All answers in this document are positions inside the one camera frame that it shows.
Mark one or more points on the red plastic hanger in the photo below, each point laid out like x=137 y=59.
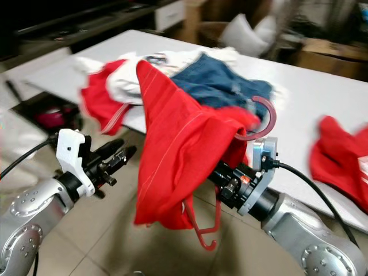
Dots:
x=273 y=118

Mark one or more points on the grey pillow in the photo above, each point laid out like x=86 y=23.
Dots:
x=244 y=34

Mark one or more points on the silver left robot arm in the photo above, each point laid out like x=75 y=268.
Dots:
x=34 y=230

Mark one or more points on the red garment with white stitching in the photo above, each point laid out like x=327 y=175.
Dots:
x=184 y=149

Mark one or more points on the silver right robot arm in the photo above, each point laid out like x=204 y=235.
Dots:
x=305 y=236

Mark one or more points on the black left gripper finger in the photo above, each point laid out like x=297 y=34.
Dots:
x=122 y=159
x=109 y=148

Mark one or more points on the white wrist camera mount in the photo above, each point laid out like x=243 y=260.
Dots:
x=72 y=150
x=264 y=154

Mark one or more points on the cardboard box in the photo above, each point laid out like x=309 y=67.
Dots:
x=333 y=57

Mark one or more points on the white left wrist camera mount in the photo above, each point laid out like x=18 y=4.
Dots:
x=72 y=150

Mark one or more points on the black television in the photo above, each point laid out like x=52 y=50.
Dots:
x=57 y=17

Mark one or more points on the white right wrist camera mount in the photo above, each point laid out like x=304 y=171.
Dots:
x=264 y=154

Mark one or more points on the red garment with white trim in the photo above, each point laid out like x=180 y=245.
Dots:
x=98 y=98

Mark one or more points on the red shirt with SS logo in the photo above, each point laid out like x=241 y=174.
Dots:
x=339 y=155

